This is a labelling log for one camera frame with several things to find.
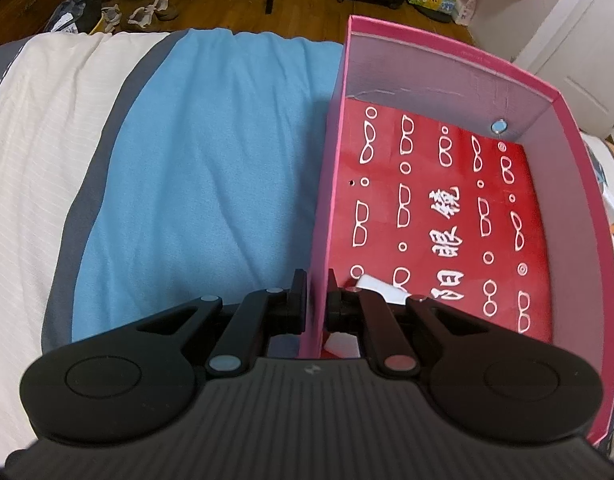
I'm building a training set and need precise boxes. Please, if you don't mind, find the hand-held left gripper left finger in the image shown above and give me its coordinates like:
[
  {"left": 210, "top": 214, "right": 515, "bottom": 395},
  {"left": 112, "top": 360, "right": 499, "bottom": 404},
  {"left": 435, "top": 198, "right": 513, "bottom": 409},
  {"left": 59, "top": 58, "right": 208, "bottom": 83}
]
[{"left": 109, "top": 269, "right": 308, "bottom": 379}]

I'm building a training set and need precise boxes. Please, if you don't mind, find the white charger block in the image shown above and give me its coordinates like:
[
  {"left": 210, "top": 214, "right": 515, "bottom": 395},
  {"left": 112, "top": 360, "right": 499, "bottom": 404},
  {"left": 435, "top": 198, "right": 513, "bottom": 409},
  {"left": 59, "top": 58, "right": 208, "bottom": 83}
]
[{"left": 324, "top": 274, "right": 410, "bottom": 359}]

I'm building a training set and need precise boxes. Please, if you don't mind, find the black bag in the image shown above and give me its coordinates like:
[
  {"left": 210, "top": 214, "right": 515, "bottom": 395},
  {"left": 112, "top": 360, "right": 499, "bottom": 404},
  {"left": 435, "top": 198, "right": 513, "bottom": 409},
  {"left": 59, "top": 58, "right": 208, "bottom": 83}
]
[{"left": 42, "top": 0, "right": 104, "bottom": 36}]

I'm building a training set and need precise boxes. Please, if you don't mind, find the white door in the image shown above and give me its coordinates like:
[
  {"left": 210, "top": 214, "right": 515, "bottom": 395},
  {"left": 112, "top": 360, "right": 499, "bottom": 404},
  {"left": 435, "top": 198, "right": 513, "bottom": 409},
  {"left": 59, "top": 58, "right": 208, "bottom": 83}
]
[{"left": 513, "top": 0, "right": 614, "bottom": 137}]

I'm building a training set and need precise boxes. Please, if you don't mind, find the pink cardboard box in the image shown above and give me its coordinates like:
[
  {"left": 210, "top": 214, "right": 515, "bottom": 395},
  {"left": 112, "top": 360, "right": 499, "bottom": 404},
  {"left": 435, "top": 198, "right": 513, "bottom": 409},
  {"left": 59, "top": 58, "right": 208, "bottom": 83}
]
[{"left": 294, "top": 14, "right": 614, "bottom": 448}]

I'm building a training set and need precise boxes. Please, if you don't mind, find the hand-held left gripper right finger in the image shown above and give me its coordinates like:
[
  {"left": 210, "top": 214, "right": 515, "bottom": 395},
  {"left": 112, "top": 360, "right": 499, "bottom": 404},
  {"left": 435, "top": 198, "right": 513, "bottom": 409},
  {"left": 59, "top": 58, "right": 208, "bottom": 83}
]
[{"left": 325, "top": 269, "right": 508, "bottom": 379}]

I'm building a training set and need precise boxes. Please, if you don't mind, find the white plastic bag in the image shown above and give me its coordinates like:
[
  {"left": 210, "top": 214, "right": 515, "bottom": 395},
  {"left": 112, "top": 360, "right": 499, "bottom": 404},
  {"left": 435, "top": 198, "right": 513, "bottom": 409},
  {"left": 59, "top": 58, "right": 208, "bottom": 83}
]
[{"left": 454, "top": 0, "right": 484, "bottom": 26}]

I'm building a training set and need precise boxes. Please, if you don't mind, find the red glasses-print paper bag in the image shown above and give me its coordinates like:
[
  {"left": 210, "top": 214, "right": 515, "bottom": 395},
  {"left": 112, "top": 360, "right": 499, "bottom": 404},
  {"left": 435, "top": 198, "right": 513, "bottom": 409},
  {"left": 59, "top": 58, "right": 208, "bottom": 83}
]
[{"left": 326, "top": 95, "right": 554, "bottom": 361}]

